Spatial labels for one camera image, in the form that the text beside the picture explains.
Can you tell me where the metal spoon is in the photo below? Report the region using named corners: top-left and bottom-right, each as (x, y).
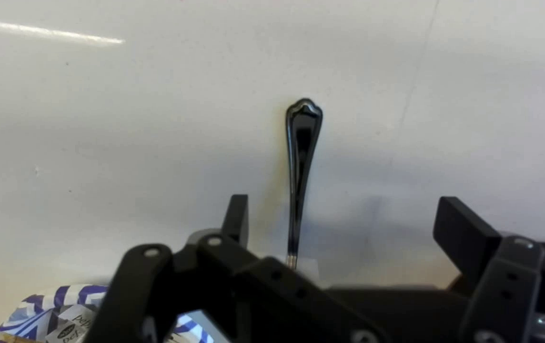
top-left (283, 96), bottom-right (327, 273)

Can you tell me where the blue white patterned plate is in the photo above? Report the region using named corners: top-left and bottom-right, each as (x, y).
top-left (0, 282), bottom-right (224, 343)

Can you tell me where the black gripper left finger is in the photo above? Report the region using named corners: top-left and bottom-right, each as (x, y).
top-left (85, 193), bottom-right (393, 343)

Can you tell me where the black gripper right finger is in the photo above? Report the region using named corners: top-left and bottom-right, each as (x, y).
top-left (433, 195), bottom-right (545, 343)

